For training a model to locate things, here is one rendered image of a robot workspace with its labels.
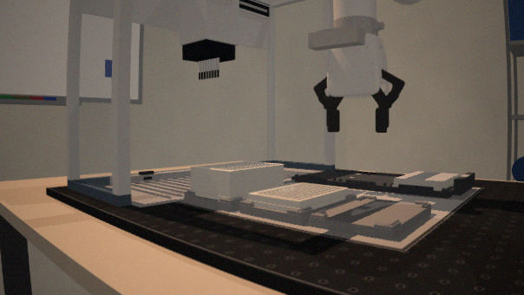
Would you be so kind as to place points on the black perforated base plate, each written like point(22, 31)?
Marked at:
point(478, 250)

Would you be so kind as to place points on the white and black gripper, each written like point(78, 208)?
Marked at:
point(356, 71)

